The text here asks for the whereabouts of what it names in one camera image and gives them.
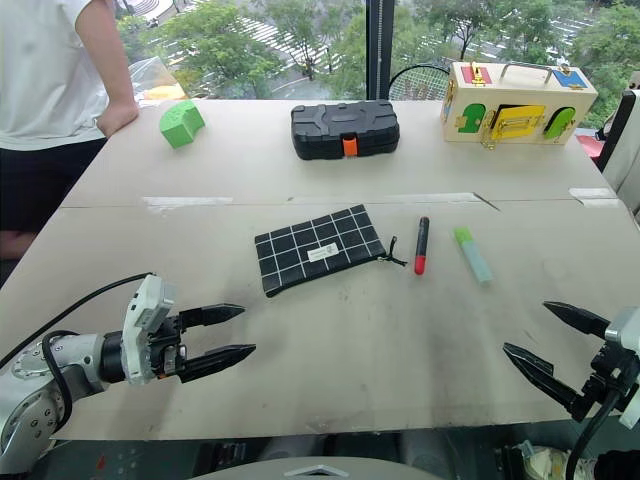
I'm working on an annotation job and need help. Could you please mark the black window frame post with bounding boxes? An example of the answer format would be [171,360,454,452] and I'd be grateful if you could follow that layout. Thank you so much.
[365,0,397,101]

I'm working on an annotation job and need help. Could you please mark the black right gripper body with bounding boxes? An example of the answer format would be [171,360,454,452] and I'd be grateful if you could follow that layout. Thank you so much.
[571,344,632,424]

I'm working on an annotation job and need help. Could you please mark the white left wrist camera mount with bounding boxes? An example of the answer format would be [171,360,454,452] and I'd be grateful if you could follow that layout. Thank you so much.
[121,273,178,386]

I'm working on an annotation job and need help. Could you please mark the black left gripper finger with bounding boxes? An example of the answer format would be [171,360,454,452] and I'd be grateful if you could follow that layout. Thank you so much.
[178,303,247,329]
[177,343,257,385]

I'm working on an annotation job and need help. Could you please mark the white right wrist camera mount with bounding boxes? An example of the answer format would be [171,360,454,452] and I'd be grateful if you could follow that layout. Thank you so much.
[604,307,640,430]

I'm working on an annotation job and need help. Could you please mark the black plastic tool case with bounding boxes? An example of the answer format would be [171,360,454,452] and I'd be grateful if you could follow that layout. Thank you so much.
[290,99,401,161]

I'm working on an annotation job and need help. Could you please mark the white chair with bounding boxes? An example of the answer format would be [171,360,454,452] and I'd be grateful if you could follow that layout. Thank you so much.
[594,71,640,226]

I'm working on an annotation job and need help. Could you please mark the green teal highlighter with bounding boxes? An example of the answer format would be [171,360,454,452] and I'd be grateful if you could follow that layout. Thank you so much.
[453,226,494,287]

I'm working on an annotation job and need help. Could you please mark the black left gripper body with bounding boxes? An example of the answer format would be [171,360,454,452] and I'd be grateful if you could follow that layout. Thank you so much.
[147,313,189,380]

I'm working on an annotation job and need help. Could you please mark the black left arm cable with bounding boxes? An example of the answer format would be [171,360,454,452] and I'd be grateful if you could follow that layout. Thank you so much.
[0,272,155,426]

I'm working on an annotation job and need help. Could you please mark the wooden lock busy box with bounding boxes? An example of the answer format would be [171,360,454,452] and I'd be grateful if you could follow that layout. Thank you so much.
[439,61,599,151]

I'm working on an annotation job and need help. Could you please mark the badminton racket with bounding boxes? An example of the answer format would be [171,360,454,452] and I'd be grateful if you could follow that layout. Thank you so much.
[387,65,452,101]

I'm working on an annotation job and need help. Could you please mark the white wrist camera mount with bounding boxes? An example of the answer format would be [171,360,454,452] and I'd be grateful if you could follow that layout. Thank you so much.
[604,307,640,430]
[121,273,178,386]

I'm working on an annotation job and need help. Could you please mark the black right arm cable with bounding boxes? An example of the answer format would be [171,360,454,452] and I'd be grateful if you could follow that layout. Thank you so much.
[564,387,626,480]

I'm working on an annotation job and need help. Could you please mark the green foam block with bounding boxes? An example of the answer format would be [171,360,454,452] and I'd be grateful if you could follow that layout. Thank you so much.
[159,99,207,150]

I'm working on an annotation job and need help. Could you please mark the yellow object in plastic bag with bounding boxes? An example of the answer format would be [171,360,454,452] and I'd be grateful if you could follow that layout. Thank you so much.
[128,55,192,104]

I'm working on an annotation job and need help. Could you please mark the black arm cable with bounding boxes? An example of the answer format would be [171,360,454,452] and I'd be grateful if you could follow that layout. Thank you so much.
[564,387,626,480]
[0,272,155,426]

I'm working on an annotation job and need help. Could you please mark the person in white shirt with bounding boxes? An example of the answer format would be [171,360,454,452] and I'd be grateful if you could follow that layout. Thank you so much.
[0,0,140,261]

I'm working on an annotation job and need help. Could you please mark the red black marker pen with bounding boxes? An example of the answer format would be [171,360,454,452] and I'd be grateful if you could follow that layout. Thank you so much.
[413,215,431,276]

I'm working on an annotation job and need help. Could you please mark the black grid pencil pouch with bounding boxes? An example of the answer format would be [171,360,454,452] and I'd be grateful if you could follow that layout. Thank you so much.
[254,203,409,299]

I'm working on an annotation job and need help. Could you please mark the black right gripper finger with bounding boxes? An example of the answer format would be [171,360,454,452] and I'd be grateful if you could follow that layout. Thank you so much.
[502,342,587,414]
[542,300,611,337]

